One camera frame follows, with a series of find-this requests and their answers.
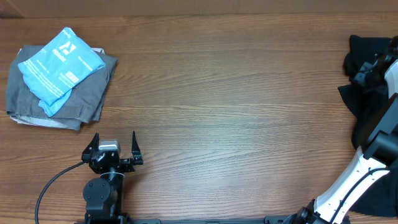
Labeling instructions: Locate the white folded cloth underneath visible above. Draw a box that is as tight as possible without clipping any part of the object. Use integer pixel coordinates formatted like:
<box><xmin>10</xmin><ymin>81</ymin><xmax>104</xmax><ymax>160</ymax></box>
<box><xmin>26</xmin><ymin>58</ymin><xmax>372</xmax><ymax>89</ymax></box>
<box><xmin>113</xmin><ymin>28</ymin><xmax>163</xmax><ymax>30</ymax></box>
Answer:
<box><xmin>9</xmin><ymin>47</ymin><xmax>106</xmax><ymax>129</ymax></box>

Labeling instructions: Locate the folded grey garment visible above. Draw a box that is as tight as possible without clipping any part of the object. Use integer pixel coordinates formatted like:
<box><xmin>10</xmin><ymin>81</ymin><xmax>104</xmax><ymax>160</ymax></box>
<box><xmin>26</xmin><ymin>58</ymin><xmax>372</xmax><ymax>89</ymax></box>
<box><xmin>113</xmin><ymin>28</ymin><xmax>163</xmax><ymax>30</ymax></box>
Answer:
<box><xmin>6</xmin><ymin>44</ymin><xmax>119</xmax><ymax>131</ymax></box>

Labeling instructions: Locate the plain black t-shirt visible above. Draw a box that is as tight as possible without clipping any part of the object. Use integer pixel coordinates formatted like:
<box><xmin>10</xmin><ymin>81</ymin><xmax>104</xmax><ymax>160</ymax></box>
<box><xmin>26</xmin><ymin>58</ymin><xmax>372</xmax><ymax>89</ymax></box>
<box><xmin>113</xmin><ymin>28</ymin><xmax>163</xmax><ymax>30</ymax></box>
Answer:
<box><xmin>338</xmin><ymin>35</ymin><xmax>397</xmax><ymax>217</ymax></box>

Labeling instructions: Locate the brown cardboard barrier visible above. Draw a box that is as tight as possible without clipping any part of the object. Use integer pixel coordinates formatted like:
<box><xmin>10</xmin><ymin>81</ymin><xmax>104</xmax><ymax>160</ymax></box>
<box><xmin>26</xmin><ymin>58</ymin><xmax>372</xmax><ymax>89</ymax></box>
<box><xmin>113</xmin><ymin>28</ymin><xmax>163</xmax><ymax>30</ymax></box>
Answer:
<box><xmin>1</xmin><ymin>0</ymin><xmax>397</xmax><ymax>18</ymax></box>

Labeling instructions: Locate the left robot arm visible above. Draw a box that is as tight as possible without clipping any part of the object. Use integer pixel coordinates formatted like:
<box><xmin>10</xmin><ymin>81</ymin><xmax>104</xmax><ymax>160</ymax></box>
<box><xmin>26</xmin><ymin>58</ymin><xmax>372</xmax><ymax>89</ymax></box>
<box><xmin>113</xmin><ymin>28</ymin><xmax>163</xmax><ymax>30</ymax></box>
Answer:
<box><xmin>81</xmin><ymin>134</ymin><xmax>144</xmax><ymax>224</ymax></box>

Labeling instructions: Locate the folded light blue garment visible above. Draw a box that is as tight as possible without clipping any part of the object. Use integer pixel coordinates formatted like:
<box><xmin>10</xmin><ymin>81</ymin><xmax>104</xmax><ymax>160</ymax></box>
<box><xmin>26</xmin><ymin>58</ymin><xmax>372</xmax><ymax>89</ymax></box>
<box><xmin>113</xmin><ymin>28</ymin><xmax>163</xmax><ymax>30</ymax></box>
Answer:
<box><xmin>17</xmin><ymin>27</ymin><xmax>105</xmax><ymax>117</ymax></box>

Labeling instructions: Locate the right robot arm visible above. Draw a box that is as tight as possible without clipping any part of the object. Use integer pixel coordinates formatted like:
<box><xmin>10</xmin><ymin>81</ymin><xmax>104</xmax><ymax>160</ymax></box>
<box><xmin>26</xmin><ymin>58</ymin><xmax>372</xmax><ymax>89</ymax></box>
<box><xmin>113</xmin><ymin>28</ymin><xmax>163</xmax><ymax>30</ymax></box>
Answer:
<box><xmin>264</xmin><ymin>35</ymin><xmax>397</xmax><ymax>223</ymax></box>

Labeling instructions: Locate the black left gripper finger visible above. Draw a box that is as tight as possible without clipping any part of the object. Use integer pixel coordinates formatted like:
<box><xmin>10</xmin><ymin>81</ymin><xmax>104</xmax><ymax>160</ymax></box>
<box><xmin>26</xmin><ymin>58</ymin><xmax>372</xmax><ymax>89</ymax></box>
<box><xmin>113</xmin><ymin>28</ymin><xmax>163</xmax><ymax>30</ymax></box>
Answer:
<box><xmin>131</xmin><ymin>131</ymin><xmax>142</xmax><ymax>161</ymax></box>
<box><xmin>81</xmin><ymin>133</ymin><xmax>100</xmax><ymax>161</ymax></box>

